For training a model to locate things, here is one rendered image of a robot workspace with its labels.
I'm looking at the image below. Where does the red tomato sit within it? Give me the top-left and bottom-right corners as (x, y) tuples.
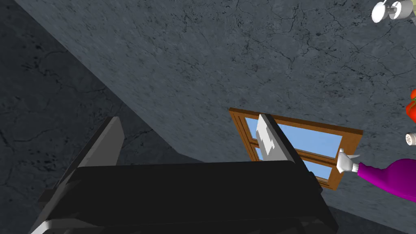
(405, 89), (416, 124)

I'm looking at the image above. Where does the brown wooden window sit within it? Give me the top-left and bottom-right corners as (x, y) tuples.
(229, 108), (364, 191)

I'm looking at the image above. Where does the purple spray bottle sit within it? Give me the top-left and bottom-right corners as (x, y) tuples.
(336, 149), (416, 203)

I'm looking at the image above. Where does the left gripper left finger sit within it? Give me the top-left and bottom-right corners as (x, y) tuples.
(54, 116), (126, 191)

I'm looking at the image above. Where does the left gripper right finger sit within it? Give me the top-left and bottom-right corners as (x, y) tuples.
(256, 113), (309, 173)

